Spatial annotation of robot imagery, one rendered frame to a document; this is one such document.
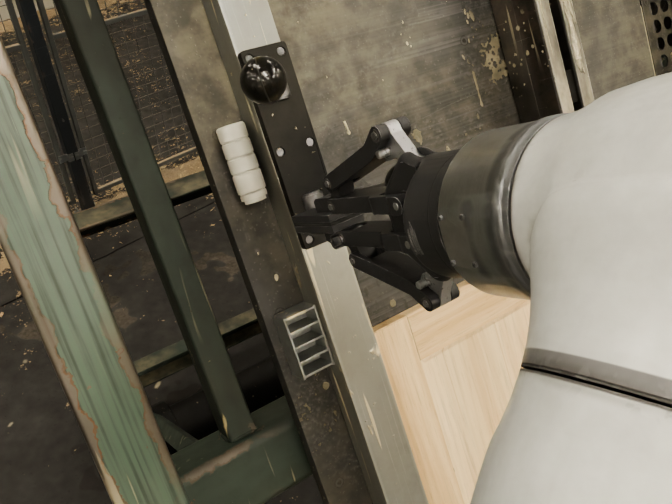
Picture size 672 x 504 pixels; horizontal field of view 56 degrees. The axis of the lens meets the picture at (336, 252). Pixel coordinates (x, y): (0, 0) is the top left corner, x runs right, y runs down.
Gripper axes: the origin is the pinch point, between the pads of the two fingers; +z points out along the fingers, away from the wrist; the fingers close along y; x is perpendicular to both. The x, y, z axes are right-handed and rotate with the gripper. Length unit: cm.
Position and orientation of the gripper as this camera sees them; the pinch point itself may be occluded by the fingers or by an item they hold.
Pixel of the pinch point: (326, 218)
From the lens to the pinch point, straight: 52.6
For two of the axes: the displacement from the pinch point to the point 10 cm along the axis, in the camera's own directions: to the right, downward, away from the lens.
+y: 3.0, 9.3, 1.9
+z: -4.7, -0.3, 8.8
